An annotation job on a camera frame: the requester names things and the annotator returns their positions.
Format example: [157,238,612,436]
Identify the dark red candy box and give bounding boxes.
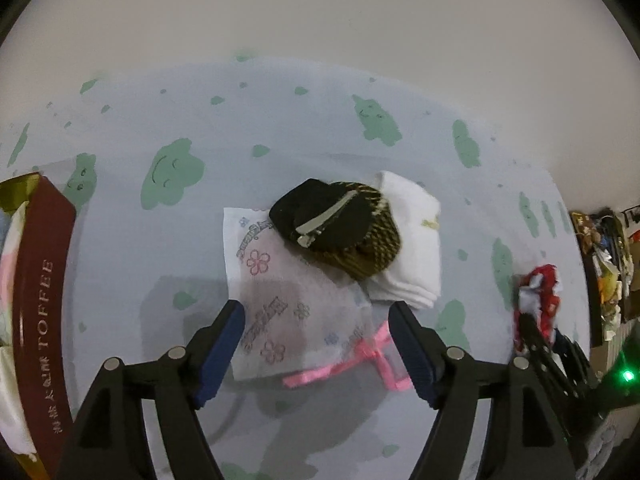
[0,172,77,480]

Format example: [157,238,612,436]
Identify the cloud print bedsheet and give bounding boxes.
[0,55,603,480]

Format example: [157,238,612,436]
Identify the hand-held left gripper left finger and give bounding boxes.
[55,299,247,480]

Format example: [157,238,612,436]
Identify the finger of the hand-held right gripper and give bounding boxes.
[515,311,568,391]
[554,329,600,390]

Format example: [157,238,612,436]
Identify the sheer bag with pink ribbon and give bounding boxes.
[222,206,416,392]

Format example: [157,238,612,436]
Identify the black and olive sock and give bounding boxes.
[269,178,403,281]

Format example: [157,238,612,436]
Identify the pile of assorted clutter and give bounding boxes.
[570,205,640,347]

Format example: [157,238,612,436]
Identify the red and pale blue shorts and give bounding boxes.
[514,264,564,356]

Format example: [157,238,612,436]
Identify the white folded cloth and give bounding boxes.
[364,170,444,311]

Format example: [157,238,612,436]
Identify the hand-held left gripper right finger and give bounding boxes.
[388,301,583,480]

